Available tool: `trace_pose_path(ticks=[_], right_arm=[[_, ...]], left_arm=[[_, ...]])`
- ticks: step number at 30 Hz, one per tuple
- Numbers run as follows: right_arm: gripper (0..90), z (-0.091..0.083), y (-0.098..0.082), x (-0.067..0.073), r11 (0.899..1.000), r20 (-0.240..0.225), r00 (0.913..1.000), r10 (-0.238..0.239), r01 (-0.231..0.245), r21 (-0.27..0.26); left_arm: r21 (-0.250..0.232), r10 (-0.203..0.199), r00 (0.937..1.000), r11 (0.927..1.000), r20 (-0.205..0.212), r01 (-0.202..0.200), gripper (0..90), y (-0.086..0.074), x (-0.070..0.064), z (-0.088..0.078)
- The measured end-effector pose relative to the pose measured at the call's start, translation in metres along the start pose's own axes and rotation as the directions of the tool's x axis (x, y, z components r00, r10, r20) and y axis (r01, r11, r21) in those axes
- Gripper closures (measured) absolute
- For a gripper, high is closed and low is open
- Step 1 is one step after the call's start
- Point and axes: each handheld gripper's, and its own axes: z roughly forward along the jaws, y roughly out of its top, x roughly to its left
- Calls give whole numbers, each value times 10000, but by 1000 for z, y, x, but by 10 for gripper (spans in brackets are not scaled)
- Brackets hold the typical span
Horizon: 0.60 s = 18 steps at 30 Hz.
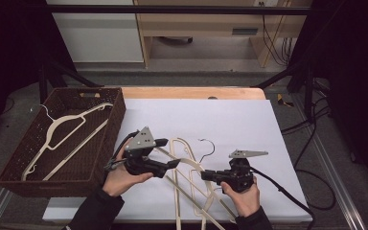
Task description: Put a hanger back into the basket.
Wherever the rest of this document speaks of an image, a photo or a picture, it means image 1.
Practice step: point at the black curtain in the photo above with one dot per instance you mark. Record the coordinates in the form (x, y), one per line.
(9, 48)
(357, 64)

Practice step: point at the cream plastic clothes hanger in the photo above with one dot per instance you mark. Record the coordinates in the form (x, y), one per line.
(64, 119)
(176, 204)
(191, 162)

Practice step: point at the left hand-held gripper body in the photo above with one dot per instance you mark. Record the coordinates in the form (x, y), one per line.
(142, 140)

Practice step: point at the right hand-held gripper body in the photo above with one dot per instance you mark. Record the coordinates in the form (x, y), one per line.
(239, 175)

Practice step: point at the black chair base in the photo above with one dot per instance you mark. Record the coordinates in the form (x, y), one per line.
(177, 40)

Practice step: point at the person's right hand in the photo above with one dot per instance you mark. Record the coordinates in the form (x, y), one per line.
(246, 202)

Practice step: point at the black metal stand strut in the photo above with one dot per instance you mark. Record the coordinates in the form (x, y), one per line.
(64, 72)
(287, 72)

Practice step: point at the brown woven plastic basket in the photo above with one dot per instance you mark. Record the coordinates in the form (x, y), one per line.
(92, 159)

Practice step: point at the white cabinet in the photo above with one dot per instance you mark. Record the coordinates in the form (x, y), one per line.
(102, 38)

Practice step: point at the light wooden desk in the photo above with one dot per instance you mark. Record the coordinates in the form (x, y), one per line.
(198, 24)

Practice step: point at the black horizontal frame bar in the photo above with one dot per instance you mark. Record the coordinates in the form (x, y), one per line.
(172, 9)

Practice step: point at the yellow and black tool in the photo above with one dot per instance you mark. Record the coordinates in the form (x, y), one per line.
(282, 101)

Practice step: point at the white paper sheet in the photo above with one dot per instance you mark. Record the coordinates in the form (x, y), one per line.
(236, 124)

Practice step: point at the person's left hand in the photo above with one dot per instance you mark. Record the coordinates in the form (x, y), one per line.
(121, 179)

